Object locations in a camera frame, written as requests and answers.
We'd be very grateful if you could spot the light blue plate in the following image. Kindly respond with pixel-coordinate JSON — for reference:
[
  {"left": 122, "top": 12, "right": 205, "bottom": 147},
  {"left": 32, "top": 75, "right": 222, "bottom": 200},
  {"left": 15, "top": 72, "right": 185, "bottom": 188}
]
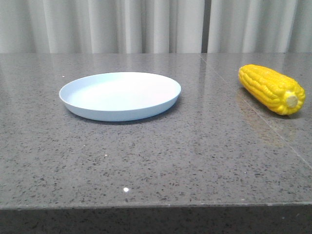
[{"left": 59, "top": 72, "right": 181, "bottom": 122}]

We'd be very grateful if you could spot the yellow corn cob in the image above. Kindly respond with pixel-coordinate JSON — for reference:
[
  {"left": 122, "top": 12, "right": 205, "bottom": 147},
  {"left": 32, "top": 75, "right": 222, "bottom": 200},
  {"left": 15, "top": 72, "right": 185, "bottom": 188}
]
[{"left": 238, "top": 64, "right": 306, "bottom": 116}]

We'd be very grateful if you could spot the white curtain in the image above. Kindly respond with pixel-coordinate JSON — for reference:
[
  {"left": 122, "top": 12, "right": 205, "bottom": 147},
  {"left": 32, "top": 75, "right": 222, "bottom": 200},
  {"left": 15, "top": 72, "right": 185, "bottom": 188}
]
[{"left": 0, "top": 0, "right": 312, "bottom": 54}]

